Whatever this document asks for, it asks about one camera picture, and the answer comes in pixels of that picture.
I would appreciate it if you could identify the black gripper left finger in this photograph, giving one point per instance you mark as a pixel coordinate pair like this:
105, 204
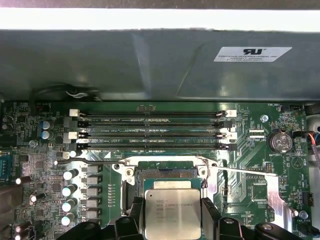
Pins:
130, 228

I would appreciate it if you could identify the silver CPU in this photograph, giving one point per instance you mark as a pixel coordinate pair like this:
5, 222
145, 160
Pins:
172, 212

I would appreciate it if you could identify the green motherboard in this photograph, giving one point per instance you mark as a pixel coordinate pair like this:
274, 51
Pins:
250, 155

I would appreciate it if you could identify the white certification label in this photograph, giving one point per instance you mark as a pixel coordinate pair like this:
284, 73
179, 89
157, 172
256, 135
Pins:
252, 53

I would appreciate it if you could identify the black open PC case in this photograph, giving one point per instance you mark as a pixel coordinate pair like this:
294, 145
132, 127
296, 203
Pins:
100, 62

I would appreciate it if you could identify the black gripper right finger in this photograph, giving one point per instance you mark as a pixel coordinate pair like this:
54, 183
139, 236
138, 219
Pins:
210, 215

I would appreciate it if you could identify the CPU socket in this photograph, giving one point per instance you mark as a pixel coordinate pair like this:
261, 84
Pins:
125, 160

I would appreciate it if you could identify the round coin battery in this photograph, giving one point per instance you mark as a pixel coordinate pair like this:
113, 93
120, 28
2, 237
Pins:
280, 141

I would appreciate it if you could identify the white-clipped RAM slot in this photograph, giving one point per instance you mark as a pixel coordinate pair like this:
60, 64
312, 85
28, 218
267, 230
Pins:
150, 114
150, 135

